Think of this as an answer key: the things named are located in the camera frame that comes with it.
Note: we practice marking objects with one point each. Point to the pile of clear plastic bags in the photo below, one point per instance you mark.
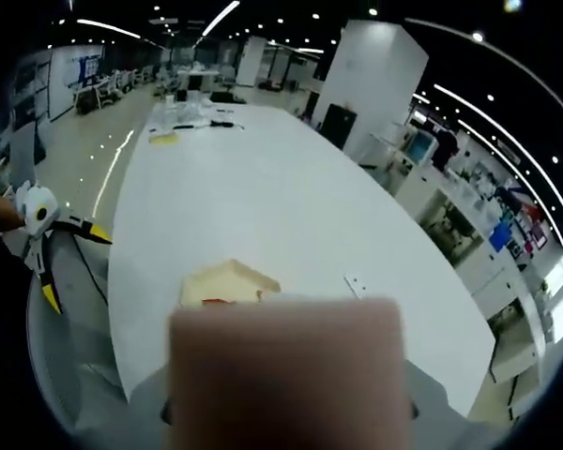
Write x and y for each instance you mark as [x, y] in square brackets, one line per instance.
[183, 112]

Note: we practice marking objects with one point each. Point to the row of white desk chairs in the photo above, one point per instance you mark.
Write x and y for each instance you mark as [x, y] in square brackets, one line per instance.
[103, 91]

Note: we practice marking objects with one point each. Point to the light blue display stand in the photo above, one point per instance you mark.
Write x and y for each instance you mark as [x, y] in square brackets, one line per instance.
[422, 146]

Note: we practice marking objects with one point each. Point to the red food bar packet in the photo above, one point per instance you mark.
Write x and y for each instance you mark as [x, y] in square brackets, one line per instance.
[216, 301]

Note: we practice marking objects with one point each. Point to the small black device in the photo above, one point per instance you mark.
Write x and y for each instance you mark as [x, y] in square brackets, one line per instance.
[223, 124]

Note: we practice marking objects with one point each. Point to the cream hexagonal container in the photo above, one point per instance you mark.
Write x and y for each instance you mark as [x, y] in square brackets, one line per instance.
[230, 281]

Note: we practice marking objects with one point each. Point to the white table outlet strip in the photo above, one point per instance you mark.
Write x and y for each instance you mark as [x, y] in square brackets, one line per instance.
[355, 283]

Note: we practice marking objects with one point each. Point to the blue storage box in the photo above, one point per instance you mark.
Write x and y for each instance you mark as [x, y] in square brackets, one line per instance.
[500, 236]

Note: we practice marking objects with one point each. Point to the grey partition panel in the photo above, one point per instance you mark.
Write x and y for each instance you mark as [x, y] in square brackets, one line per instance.
[25, 150]

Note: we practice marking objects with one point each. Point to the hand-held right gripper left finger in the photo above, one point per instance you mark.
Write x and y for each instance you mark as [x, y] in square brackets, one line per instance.
[145, 412]

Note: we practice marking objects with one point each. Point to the long white counter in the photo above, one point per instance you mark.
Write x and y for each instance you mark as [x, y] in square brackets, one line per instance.
[490, 281]

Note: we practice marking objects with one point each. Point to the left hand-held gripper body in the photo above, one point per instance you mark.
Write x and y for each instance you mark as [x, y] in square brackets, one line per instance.
[40, 213]

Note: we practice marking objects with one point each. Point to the black floor cabinet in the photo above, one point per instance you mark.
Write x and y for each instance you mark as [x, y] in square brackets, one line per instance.
[338, 126]

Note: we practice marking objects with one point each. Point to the blue wall poster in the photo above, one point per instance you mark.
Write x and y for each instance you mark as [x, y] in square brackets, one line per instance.
[85, 70]

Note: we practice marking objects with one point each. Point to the yellow sheet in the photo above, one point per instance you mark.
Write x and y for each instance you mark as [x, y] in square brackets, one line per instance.
[164, 139]

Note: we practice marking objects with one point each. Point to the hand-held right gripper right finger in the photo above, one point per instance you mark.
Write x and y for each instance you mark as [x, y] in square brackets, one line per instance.
[441, 422]

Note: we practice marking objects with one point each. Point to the red white wall banner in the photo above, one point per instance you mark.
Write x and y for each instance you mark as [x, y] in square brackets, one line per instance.
[532, 225]

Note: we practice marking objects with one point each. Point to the beige food tongs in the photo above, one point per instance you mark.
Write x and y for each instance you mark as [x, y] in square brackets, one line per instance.
[286, 375]

